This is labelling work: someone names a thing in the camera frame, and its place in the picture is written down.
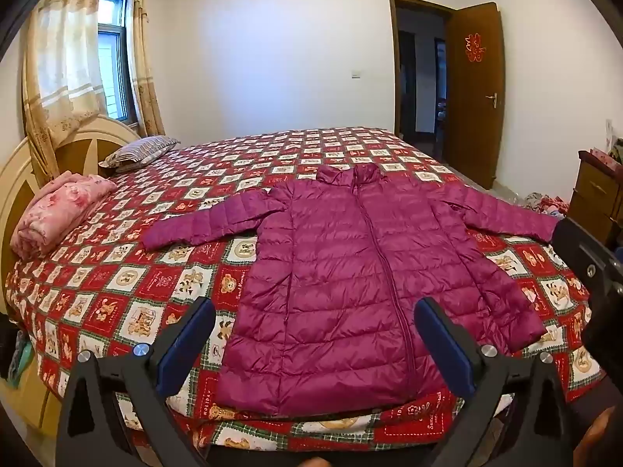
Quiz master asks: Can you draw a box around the window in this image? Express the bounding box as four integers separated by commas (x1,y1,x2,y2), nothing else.
97,0,142,125

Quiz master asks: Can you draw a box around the beige narrow floral curtain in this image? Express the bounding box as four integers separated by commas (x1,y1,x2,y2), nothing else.
127,0,166,138

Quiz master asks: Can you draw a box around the cream wooden headboard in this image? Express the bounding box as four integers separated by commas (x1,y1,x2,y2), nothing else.
0,114,142,312

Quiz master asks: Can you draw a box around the red checked bear bedspread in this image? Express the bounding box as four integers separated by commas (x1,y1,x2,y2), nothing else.
5,126,592,453

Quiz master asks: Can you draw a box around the purple quilted down jacket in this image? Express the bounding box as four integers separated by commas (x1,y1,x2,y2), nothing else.
141,163,560,416

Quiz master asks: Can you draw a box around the striped pillow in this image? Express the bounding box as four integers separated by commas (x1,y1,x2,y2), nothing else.
99,136,181,172

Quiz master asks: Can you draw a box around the brown wooden door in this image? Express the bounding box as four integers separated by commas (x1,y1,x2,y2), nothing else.
445,2,507,190

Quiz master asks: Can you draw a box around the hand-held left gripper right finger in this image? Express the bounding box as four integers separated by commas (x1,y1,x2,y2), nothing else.
414,297,577,467

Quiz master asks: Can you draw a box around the dark cloth bundle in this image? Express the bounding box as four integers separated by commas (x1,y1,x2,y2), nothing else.
0,326,35,390

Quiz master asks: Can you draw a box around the dark wooden door frame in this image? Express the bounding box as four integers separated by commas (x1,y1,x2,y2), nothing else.
388,0,458,151

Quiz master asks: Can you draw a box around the pile of clothes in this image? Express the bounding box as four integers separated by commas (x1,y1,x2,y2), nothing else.
523,192,570,217

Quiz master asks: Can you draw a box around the brown wooden dresser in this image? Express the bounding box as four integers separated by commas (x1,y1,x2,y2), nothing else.
567,150,623,249

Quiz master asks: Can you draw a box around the clutter on dresser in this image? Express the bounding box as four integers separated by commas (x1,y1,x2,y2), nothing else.
604,119,623,161

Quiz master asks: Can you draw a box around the pink folded floral blanket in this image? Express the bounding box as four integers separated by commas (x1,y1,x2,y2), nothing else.
11,174,118,258

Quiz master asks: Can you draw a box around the beige sheer floral curtain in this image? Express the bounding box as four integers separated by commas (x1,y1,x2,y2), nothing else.
19,0,108,176

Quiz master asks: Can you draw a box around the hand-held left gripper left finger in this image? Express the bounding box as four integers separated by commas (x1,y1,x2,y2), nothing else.
55,296,217,467

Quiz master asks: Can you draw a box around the red paper door decoration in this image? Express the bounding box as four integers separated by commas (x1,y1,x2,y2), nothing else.
462,34,490,62

